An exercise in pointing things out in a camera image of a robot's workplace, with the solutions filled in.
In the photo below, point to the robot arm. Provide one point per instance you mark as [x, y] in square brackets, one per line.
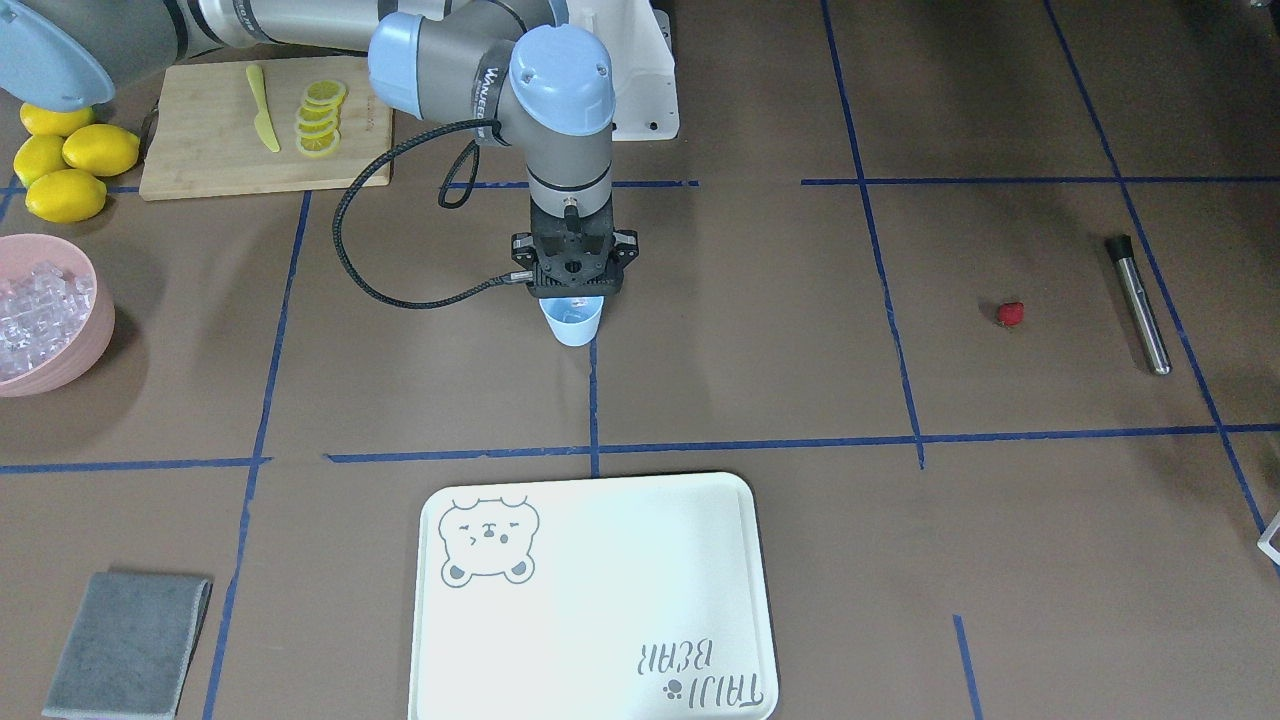
[513, 73]

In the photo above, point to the white pillar mount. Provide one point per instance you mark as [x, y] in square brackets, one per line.
[639, 37]

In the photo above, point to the lemon four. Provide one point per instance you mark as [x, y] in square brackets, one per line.
[66, 196]

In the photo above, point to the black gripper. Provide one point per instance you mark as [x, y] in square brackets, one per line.
[523, 250]

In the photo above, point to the lemon one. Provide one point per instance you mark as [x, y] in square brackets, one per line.
[40, 121]

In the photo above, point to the cream bear tray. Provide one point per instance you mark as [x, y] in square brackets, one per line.
[615, 598]

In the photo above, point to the wooden cutting board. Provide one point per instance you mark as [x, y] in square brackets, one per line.
[205, 144]

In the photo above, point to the ice cubes pile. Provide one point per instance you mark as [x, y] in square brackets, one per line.
[41, 311]

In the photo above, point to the red strawberry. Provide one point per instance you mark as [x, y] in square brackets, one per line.
[1010, 314]

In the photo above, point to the lemon two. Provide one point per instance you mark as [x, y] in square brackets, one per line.
[102, 150]

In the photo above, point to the lemon three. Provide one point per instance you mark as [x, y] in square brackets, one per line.
[38, 157]

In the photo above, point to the light blue cup on table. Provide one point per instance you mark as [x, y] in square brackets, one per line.
[574, 321]

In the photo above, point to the grey folded cloth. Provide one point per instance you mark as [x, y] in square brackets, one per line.
[128, 652]

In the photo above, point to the pink bowl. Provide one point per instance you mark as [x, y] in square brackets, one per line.
[20, 252]

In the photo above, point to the lemon slices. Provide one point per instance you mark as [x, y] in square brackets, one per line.
[317, 119]

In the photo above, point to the yellow plastic knife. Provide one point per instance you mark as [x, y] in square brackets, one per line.
[262, 122]

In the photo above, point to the steel muddler black tip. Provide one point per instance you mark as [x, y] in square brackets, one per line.
[1120, 250]

